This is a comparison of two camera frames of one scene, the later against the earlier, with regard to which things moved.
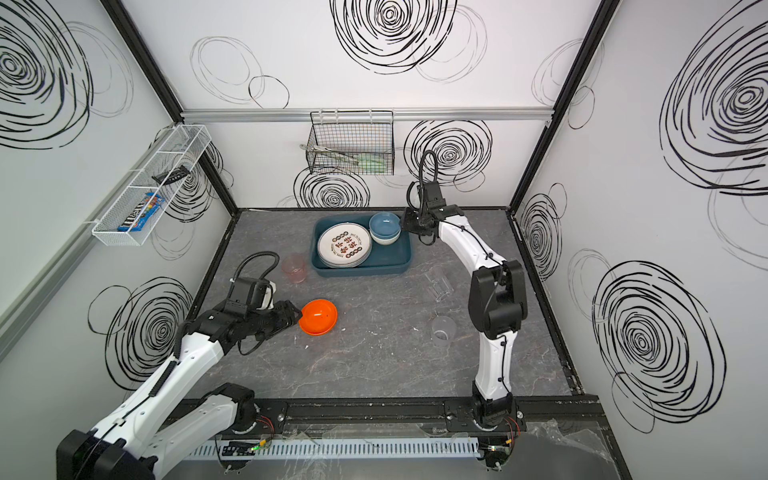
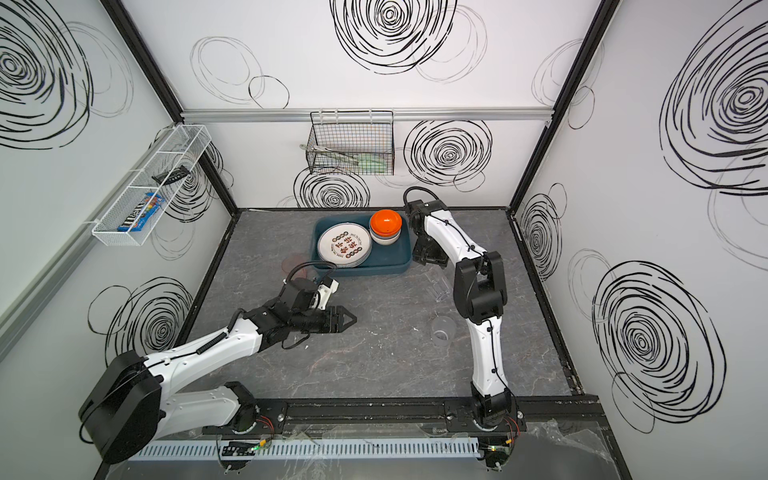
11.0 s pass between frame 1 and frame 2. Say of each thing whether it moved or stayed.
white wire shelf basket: stayed
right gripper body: moved
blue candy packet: stayed
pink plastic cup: stayed
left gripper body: moved
